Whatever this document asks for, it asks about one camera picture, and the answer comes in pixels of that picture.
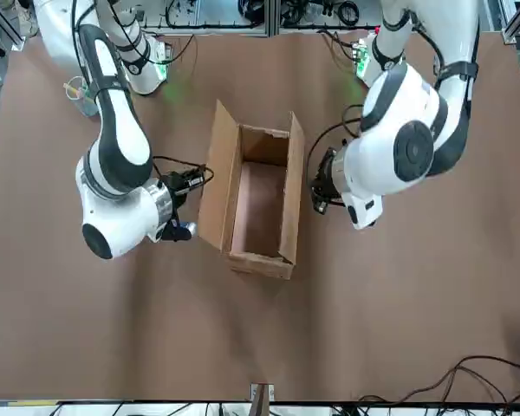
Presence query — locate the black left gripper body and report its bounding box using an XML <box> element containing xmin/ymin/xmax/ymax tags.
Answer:
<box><xmin>310</xmin><ymin>146</ymin><xmax>344</xmax><ymax>215</ymax></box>

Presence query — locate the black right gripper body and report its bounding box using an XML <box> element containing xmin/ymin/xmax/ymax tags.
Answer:
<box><xmin>164</xmin><ymin>170</ymin><xmax>203</xmax><ymax>210</ymax></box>

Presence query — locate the brown cardboard box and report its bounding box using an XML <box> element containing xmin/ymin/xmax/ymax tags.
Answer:
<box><xmin>198</xmin><ymin>98</ymin><xmax>307</xmax><ymax>281</ymax></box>

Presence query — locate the clear plastic cup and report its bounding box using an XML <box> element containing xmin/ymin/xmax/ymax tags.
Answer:
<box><xmin>63</xmin><ymin>75</ymin><xmax>100</xmax><ymax>117</ymax></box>

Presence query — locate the aluminium post behind arms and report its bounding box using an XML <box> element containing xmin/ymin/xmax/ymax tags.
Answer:
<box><xmin>266</xmin><ymin>0</ymin><xmax>281</xmax><ymax>39</ymax></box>

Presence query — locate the dark cable on table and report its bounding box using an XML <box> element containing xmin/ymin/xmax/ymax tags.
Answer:
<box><xmin>358</xmin><ymin>354</ymin><xmax>520</xmax><ymax>406</ymax></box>

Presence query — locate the aluminium frame post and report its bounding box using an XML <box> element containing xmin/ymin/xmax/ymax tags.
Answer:
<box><xmin>250</xmin><ymin>382</ymin><xmax>275</xmax><ymax>416</ymax></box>

